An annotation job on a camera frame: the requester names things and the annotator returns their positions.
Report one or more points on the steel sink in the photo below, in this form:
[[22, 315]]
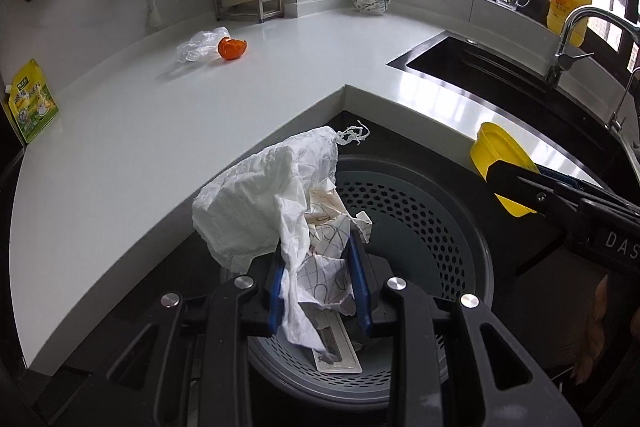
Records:
[[500, 77]]

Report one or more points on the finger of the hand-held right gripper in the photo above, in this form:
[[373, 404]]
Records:
[[575, 184], [530, 192]]

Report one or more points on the grey perforated trash bin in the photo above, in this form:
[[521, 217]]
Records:
[[425, 227]]

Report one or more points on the white paper trash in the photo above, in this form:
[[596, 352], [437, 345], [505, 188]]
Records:
[[250, 202]]

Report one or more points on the yellow plastic cup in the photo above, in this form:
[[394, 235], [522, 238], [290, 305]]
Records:
[[492, 147]]

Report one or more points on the clear plastic bag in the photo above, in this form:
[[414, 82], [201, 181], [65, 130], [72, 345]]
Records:
[[197, 47]]

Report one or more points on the person's right hand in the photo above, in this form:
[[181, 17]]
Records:
[[595, 332]]

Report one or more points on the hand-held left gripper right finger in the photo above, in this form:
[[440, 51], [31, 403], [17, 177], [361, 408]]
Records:
[[361, 287]]

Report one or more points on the yellow detergent bottle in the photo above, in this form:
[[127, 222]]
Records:
[[567, 12]]

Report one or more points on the white patterned bowl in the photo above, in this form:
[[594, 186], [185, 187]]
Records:
[[371, 4]]

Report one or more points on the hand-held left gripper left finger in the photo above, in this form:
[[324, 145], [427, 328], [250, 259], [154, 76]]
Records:
[[274, 307]]

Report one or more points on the printed paper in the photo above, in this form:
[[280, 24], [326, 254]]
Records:
[[330, 252]]

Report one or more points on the chrome faucet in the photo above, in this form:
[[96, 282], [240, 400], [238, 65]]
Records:
[[570, 37]]

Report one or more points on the yellow spout pouch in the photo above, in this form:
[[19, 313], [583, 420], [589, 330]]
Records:
[[31, 104]]

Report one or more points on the white rectangular package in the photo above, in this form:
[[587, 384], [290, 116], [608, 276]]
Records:
[[345, 359]]

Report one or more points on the orange peel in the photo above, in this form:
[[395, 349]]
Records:
[[231, 49]]

